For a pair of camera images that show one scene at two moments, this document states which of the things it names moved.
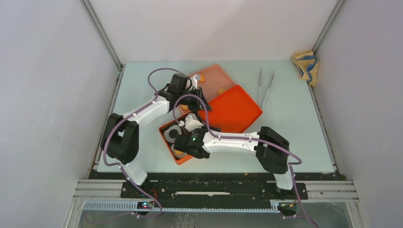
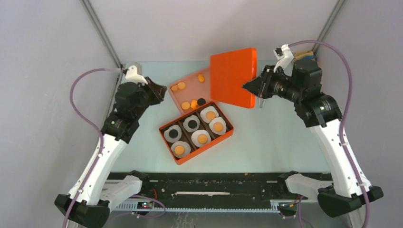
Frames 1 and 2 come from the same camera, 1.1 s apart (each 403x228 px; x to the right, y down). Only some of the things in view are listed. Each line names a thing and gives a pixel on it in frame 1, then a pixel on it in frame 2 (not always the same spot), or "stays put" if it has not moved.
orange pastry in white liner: (177, 153) stays put
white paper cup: (171, 132) stays put
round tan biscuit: (202, 78) stays put
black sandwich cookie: (173, 133) stays put
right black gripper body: (181, 140) to (264, 86)
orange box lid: (233, 111) to (228, 72)
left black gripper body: (194, 105) to (149, 95)
